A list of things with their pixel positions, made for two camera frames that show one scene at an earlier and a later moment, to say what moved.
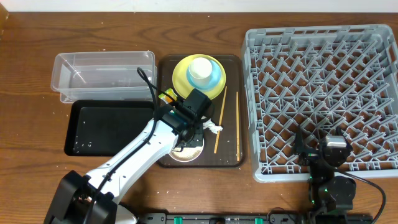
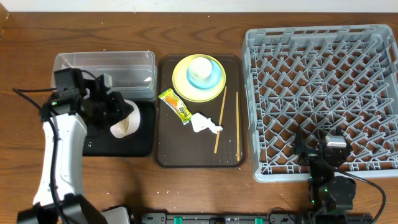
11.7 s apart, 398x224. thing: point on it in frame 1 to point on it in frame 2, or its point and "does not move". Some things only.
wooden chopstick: [237, 137] does not move
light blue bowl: [208, 82] does not move
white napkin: [211, 126] does not move
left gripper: [193, 140] to [112, 104]
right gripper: [310, 156] does not move
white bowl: [188, 154] to [129, 126]
